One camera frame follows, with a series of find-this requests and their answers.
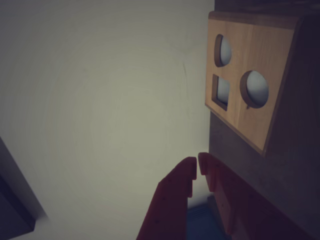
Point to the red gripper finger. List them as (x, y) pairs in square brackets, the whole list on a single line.
[(240, 207), (172, 200)]

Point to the wooden shape sorter box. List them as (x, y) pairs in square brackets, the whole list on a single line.
[(252, 50)]

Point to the blue table clamp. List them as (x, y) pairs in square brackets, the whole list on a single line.
[(198, 222)]

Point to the dark panel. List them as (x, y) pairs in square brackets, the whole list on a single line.
[(12, 200)]

